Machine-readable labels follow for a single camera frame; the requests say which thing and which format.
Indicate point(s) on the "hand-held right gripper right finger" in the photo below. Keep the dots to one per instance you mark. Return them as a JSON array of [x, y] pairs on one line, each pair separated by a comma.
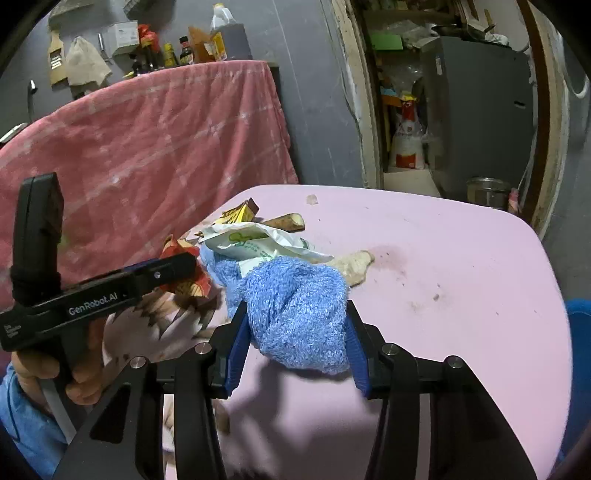
[[358, 360]]

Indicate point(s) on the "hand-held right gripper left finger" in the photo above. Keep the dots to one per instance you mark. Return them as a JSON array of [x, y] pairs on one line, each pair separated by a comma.
[[238, 350]]

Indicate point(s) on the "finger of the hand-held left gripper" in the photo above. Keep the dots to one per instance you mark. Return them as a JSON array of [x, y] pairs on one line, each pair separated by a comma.
[[161, 274]]

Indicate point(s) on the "red snack wrapper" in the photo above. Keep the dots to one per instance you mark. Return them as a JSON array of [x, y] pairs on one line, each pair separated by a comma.
[[184, 284]]

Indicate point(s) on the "blue fuzzy cloth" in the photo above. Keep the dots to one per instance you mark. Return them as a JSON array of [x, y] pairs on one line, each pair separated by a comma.
[[295, 314]]

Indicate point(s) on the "blue plastic bucket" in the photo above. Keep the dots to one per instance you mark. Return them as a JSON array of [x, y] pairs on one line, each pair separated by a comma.
[[579, 369]]

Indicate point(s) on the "person's left forearm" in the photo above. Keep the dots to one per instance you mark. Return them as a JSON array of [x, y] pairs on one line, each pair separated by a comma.
[[23, 424]]

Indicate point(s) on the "person's left hand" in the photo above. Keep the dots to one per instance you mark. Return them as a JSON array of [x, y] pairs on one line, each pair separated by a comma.
[[90, 360]]

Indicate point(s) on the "beige root peel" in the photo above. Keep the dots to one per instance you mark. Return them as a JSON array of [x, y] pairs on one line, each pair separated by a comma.
[[353, 267]]

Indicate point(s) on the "yellow snack wrapper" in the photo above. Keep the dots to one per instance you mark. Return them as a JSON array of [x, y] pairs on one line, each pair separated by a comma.
[[240, 213]]

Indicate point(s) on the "white plastic wrapper green print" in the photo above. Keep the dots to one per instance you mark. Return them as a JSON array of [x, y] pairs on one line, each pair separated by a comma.
[[258, 244]]

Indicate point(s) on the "pink floral blanket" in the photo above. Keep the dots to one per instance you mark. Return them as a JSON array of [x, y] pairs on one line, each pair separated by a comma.
[[438, 277]]

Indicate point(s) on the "black faucet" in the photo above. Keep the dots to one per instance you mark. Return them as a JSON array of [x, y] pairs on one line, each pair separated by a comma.
[[31, 99]]

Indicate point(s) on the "brown root stub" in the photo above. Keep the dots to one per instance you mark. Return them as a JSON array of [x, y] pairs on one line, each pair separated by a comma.
[[286, 222]]

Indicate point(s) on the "red checked cloth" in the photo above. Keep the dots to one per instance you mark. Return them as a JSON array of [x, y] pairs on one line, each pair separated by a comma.
[[138, 138]]

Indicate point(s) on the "wooden brush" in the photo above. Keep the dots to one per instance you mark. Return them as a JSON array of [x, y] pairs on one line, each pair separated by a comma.
[[56, 60]]

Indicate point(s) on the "beige hanging rag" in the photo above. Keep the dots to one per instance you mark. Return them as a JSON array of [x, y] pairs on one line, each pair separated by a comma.
[[87, 62]]

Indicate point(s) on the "dark glass bottle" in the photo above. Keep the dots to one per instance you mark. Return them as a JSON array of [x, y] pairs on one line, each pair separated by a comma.
[[151, 60], [137, 67]]

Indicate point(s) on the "metal pot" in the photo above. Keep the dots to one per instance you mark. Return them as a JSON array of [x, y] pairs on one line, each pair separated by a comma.
[[487, 194]]

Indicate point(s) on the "yellow bottle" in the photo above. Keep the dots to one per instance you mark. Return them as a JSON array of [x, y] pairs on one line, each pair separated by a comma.
[[170, 56]]

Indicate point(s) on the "white sack with red label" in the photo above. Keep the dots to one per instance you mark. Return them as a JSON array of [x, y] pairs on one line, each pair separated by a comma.
[[408, 143]]

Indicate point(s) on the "dark soy sauce bottle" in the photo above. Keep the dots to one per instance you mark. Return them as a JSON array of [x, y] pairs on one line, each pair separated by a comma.
[[186, 53]]

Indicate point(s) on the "small pink object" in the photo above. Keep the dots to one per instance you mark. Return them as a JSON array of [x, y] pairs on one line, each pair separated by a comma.
[[515, 201]]

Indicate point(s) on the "red hanging bag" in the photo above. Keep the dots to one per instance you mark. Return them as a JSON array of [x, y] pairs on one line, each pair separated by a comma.
[[147, 36]]

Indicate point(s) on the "orange packet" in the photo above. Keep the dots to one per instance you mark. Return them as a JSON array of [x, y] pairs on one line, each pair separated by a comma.
[[201, 46]]

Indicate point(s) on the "large oil jug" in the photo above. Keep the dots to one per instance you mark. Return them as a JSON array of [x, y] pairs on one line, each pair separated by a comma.
[[231, 39]]

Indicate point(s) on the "grey refrigerator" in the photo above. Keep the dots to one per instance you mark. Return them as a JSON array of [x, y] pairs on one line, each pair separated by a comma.
[[475, 115]]

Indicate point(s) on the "green box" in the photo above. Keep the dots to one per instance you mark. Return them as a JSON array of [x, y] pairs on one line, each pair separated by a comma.
[[385, 40]]

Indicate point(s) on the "dark pan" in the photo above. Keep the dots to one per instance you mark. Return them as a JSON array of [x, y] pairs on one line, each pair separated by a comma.
[[466, 33]]

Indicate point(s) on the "white wall box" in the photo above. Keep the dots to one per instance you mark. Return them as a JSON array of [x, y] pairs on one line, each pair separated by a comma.
[[121, 36]]

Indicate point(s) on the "wooden door frame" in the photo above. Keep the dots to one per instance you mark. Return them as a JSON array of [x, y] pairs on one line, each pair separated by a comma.
[[364, 115]]

